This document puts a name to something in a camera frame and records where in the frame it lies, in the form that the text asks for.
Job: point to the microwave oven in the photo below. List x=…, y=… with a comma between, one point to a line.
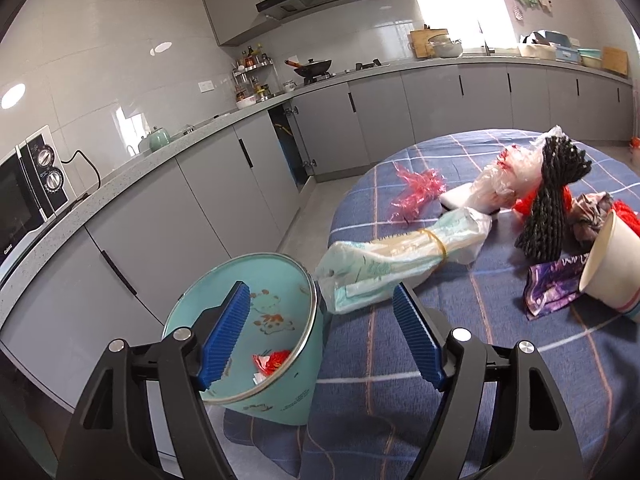
x=20, y=200

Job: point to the blue plaid tablecloth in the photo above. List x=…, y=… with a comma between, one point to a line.
x=500, y=320

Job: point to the faucet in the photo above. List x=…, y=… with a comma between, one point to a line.
x=485, y=45

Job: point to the teal trash bin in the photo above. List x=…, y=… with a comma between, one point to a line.
x=285, y=305

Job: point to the purple wrapper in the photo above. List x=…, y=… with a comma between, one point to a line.
x=550, y=280

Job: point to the red mesh net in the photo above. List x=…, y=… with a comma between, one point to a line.
x=525, y=207
x=627, y=215

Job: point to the red crumpled wrapper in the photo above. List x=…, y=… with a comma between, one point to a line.
x=272, y=362

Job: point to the brown board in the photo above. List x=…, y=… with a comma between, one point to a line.
x=615, y=62

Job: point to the white wall socket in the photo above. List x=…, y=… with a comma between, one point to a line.
x=205, y=86

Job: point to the black wok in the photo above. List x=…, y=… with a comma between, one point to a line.
x=315, y=67

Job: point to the grey kitchen base cabinets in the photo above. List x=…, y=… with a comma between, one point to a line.
x=210, y=195

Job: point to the red plastic object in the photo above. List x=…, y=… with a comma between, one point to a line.
x=635, y=143

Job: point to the gas stove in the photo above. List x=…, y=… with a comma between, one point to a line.
x=370, y=65

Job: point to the grey bag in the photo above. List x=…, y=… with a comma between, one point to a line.
x=590, y=215

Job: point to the hanging towels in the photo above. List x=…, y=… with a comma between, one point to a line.
x=530, y=0

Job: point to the black foam net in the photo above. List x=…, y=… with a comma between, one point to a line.
x=550, y=200

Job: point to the white bowl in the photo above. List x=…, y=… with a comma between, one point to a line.
x=245, y=102

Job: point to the teal kettle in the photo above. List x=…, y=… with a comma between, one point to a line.
x=157, y=140

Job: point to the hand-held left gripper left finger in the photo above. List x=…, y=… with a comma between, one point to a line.
x=227, y=330

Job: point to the teal white bagged package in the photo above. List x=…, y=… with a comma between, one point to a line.
x=380, y=265

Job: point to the metal spice rack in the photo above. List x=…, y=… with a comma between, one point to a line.
x=250, y=65

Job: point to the white basket with dark cloth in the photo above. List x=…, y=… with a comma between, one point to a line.
x=537, y=51

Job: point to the round ceiling light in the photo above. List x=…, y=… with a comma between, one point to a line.
x=161, y=47
x=12, y=96

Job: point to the wooden cutting board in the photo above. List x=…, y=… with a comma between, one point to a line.
x=420, y=40

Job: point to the clear plastic bag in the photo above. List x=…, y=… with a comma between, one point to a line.
x=505, y=175

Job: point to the white paper cup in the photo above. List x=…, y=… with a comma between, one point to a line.
x=615, y=260

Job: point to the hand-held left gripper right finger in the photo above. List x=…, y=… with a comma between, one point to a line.
x=417, y=340

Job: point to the pink plastic wrap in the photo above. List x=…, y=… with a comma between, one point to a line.
x=420, y=187

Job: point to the teal food containers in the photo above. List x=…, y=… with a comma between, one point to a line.
x=590, y=57

